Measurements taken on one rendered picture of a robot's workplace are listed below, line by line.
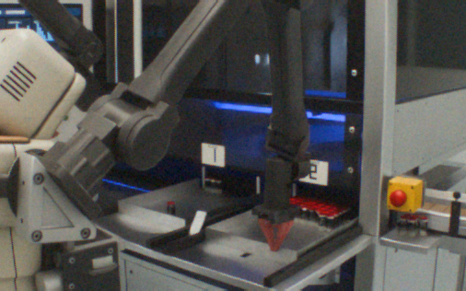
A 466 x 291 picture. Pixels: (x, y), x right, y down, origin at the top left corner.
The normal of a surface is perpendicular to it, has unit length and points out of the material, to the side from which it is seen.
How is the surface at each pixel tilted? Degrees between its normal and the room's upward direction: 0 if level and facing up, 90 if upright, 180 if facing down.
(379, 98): 90
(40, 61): 90
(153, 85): 52
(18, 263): 90
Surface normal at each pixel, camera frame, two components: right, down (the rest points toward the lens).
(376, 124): -0.62, 0.14
